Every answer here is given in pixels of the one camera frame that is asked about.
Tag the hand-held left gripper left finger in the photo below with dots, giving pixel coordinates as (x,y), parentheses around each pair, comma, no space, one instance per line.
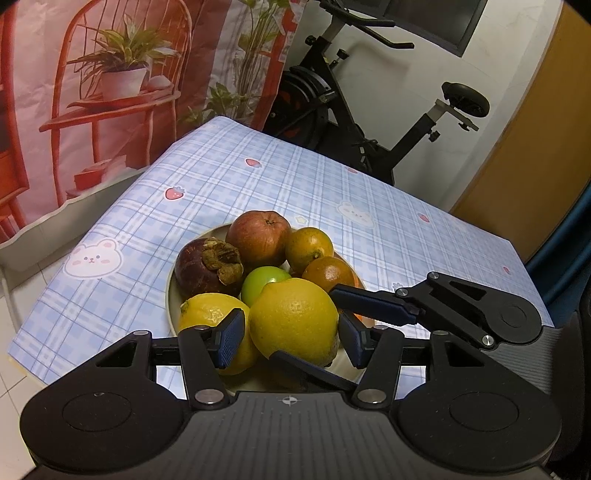
(231,337)

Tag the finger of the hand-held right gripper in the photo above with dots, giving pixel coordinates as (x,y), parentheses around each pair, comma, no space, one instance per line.
(369,302)
(314,371)

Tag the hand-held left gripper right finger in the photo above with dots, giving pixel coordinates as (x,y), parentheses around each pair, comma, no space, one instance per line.
(351,339)

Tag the small orange tangerine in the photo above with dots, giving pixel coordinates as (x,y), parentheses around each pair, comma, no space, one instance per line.
(364,318)

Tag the yellow lemon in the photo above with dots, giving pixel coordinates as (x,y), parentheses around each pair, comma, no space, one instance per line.
(203,314)
(295,318)

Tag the dark brownish orange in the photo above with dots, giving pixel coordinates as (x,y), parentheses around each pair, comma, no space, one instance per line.
(330,272)

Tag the green apple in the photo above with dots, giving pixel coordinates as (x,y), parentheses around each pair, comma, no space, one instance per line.
(261,284)

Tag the dark purple mangosteen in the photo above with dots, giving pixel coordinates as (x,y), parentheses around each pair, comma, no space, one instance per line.
(198,272)

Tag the greenish yellow orange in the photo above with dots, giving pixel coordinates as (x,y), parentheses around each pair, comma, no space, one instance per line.
(307,247)

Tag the red apple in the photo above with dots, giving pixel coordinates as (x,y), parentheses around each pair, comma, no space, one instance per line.
(258,237)

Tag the cream round plate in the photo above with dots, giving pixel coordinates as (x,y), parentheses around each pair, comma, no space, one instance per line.
(214,232)

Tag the blue curtain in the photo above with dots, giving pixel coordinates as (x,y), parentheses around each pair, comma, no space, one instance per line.
(568,258)

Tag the blue plaid tablecloth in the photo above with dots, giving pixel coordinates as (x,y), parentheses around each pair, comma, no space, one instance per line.
(231,175)

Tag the black exercise bike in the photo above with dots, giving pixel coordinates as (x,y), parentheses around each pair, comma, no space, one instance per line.
(314,110)

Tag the yellow wooden door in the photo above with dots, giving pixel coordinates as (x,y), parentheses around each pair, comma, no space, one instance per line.
(531,138)

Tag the printed red chair backdrop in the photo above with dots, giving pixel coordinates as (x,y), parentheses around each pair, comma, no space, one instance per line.
(115,92)

